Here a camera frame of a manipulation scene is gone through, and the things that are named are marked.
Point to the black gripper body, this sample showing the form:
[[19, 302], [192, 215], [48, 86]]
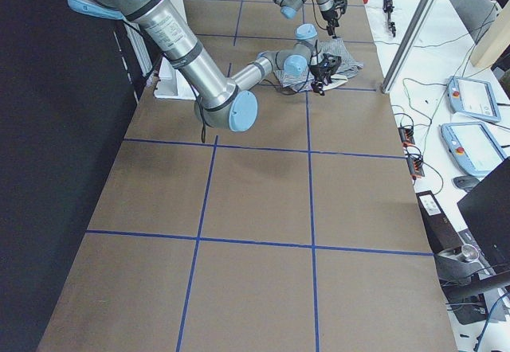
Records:
[[319, 76], [329, 19]]

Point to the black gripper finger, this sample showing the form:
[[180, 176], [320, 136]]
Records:
[[318, 88], [331, 27]]

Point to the blue white striped polo shirt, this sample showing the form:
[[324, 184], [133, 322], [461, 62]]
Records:
[[349, 68]]

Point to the black tripod stick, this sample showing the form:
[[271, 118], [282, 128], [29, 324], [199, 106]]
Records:
[[388, 9]]

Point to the black power strip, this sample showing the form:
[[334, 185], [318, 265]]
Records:
[[414, 156]]

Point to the teach pendant far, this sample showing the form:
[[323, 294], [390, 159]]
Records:
[[474, 98]]

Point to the teach pendant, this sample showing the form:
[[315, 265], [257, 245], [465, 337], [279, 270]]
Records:
[[473, 147], [474, 98]]

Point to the teach pendant near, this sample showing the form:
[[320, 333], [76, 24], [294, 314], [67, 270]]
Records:
[[473, 147]]

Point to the black computer mouse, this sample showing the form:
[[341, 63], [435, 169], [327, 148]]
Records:
[[466, 182]]

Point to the black box with label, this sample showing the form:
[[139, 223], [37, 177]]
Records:
[[439, 230]]

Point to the black monitor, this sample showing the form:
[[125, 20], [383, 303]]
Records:
[[485, 210]]

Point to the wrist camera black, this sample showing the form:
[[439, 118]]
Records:
[[340, 6], [330, 63]]

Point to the aluminium frame post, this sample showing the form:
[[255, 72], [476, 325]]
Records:
[[411, 35]]

